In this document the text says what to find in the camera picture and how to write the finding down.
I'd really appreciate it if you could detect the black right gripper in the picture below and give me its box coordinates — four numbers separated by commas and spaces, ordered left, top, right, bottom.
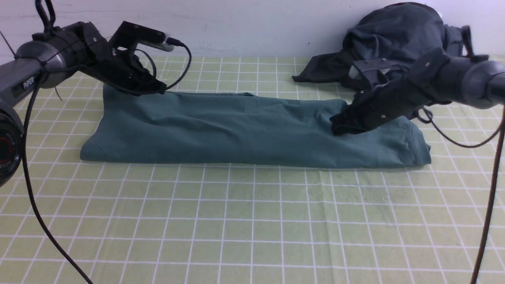
330, 81, 428, 136

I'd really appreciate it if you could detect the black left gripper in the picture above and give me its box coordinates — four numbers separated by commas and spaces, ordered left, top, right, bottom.
80, 22, 166, 96

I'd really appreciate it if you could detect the green long-sleeve top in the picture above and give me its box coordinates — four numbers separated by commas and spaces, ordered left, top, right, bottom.
80, 86, 432, 169

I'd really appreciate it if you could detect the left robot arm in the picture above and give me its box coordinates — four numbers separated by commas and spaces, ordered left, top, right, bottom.
0, 21, 174, 185

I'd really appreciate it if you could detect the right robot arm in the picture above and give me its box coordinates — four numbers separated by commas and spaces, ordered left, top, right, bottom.
330, 48, 504, 136

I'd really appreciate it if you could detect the dark teal crumpled garment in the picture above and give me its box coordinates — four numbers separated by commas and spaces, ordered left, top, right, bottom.
342, 2, 464, 79

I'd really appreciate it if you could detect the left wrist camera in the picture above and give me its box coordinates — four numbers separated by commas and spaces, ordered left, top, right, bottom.
108, 21, 175, 52

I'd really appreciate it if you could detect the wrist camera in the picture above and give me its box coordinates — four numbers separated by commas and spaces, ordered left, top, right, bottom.
348, 58, 409, 90
108, 21, 175, 52

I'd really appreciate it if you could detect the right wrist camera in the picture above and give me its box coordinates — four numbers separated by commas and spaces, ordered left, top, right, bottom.
348, 58, 409, 90

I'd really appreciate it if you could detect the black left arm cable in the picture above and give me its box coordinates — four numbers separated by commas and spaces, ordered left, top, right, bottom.
22, 0, 192, 284

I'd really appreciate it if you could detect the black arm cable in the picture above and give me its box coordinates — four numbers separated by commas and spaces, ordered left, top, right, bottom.
416, 26, 505, 284
22, 0, 192, 284

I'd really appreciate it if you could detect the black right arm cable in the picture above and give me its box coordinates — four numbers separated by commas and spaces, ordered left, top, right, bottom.
416, 26, 505, 284

